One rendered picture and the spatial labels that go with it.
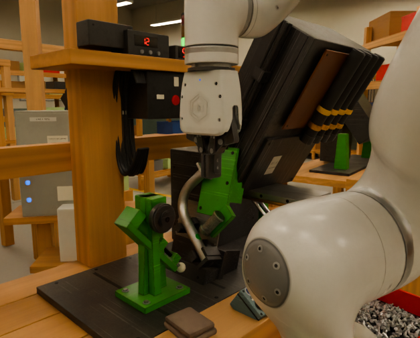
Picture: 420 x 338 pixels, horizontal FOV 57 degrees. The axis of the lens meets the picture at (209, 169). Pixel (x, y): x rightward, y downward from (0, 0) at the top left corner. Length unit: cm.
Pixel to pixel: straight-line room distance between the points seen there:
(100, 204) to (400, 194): 102
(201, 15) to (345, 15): 1005
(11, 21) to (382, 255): 1201
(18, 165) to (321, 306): 104
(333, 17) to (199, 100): 1015
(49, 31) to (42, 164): 1152
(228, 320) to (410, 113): 73
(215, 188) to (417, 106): 88
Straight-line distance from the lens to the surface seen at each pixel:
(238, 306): 101
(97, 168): 128
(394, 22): 498
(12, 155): 126
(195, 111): 62
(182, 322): 91
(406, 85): 35
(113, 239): 136
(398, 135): 36
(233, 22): 62
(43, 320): 109
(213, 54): 59
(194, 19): 61
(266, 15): 66
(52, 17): 1287
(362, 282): 39
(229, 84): 59
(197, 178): 117
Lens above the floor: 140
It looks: 10 degrees down
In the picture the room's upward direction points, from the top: straight up
